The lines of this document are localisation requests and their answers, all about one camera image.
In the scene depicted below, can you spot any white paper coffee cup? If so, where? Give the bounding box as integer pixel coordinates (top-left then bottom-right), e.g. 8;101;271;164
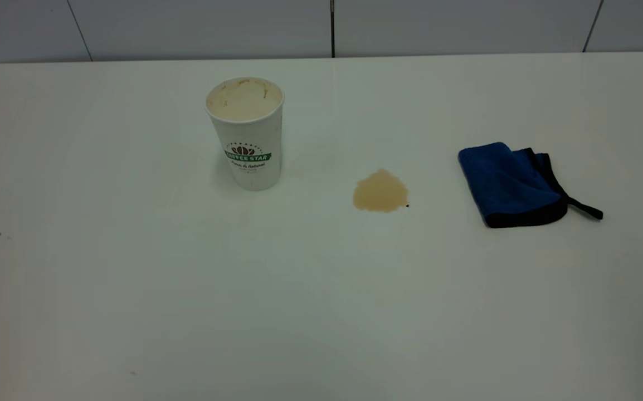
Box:
205;76;285;192

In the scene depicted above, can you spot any blue microfiber cloth black trim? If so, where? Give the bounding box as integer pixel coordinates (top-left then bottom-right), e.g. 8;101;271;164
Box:
457;142;604;229

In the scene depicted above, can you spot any brown coffee spill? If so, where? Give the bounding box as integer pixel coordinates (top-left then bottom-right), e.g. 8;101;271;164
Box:
353;169;410;213

